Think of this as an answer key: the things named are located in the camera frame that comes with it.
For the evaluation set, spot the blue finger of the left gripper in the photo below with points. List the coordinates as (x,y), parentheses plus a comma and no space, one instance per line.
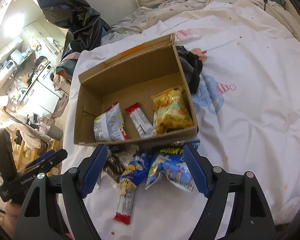
(41,158)

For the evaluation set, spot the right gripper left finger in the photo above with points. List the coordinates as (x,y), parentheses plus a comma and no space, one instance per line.
(39,217)

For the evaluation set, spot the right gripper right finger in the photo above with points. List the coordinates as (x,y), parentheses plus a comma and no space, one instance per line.
(250,217)

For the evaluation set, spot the dark brown snack packet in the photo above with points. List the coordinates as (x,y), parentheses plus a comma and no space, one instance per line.
(114,167)

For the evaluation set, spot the white red snack bag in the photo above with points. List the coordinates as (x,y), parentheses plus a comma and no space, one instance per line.
(110,126)

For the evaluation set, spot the red white wafer bar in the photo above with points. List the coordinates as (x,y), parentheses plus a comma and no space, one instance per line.
(124,207)

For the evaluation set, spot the dark blue chip bag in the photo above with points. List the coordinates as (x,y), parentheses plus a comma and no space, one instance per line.
(135,173)

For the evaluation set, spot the red white candy bar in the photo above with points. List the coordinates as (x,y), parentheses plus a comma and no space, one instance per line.
(144,127)

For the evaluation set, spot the light blue snack bag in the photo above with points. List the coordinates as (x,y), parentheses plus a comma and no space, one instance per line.
(168,161)

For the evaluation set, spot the yellow snack bag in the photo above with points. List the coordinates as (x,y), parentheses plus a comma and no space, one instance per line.
(170,112)

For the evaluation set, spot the left human hand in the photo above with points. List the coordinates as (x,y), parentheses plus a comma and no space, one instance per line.
(12,211)

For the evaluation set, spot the grey trash bin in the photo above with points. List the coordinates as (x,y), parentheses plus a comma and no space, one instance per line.
(55,132)

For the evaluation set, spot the white kitchen cabinet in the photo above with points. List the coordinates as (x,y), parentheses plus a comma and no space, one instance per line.
(40,100)

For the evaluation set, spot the white printed bed sheet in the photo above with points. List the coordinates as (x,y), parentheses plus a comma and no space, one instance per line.
(254,64)

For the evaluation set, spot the brown cardboard box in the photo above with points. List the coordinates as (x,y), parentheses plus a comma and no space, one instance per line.
(132,76)

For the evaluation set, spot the black plastic bag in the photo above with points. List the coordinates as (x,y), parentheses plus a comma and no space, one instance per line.
(84,24)

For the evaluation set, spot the black cloth item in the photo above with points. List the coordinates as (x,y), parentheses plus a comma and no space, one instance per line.
(192,67)

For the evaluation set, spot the grey floral duvet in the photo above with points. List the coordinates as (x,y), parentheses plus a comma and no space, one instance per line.
(144,18)

